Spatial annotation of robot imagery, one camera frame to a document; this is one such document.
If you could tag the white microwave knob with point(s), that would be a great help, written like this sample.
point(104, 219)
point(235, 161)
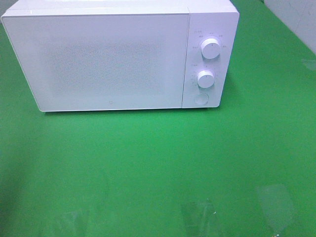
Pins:
point(205, 79)
point(210, 48)

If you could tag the white microwave door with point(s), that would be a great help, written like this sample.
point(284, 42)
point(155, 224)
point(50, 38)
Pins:
point(114, 62)

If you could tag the round door release button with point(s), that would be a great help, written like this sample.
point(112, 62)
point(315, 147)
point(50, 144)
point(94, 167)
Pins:
point(201, 99)

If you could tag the white microwave oven body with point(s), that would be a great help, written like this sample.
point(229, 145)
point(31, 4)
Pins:
point(207, 18)

